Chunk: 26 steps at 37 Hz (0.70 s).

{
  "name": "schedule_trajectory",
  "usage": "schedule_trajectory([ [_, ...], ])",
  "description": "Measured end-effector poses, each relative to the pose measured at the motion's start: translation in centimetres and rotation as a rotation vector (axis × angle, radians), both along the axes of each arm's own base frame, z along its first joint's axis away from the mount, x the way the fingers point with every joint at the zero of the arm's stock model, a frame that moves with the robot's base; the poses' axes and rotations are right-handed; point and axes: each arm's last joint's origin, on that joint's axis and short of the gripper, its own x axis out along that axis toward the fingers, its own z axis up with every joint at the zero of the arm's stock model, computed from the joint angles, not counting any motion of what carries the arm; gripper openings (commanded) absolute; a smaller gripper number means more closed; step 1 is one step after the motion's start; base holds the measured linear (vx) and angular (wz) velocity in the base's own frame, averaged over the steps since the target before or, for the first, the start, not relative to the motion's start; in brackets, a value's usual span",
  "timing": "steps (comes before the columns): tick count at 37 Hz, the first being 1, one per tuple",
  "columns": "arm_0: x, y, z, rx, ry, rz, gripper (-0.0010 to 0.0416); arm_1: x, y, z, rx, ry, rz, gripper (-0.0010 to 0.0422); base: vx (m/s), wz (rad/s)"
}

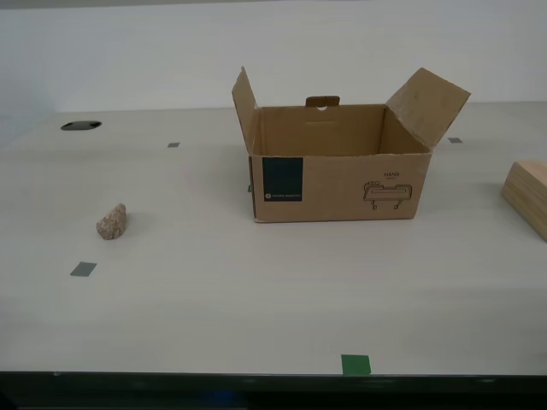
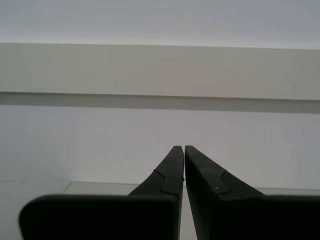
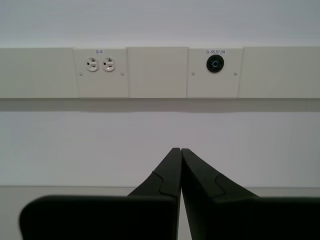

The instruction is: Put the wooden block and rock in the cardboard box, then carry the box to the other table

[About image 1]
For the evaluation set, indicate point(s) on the light wooden block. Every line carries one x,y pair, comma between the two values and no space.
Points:
530,192

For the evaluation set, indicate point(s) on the brown cardboard box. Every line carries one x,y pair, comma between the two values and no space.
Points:
342,188

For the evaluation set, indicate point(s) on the green tape square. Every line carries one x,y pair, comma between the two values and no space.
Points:
356,365

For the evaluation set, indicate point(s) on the speckled beige rock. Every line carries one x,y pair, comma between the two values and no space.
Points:
112,224

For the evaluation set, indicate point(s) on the black oval table grommet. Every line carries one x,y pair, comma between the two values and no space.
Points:
81,126

